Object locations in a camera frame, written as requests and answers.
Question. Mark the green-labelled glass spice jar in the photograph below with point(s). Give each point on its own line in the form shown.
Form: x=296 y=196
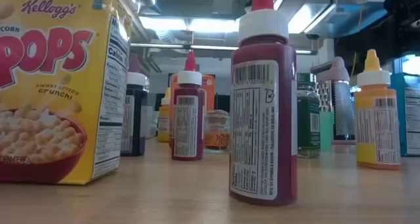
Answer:
x=308 y=119

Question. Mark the red-capped dark red bottle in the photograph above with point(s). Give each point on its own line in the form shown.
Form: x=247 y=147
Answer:
x=262 y=119
x=187 y=128

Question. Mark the purple-capped dark sauce bottle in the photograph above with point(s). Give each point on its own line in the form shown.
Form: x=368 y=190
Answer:
x=139 y=99

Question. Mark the yellow-capped orange sauce bottle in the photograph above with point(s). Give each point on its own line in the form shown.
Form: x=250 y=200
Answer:
x=377 y=128
x=163 y=119

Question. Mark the glass jar with orange label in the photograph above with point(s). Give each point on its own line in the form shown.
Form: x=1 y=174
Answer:
x=216 y=135

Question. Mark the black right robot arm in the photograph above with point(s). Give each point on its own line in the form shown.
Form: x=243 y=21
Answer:
x=403 y=4

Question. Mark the orange Mini Wheats cereal box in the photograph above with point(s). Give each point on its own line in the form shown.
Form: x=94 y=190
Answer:
x=210 y=92

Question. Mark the light blue cereal box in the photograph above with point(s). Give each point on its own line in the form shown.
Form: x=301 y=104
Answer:
x=410 y=119

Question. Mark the yellow Corn Pops cereal box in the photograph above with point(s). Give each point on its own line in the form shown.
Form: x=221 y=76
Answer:
x=49 y=86

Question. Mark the long linear ceiling light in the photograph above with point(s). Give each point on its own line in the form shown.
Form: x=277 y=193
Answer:
x=213 y=47

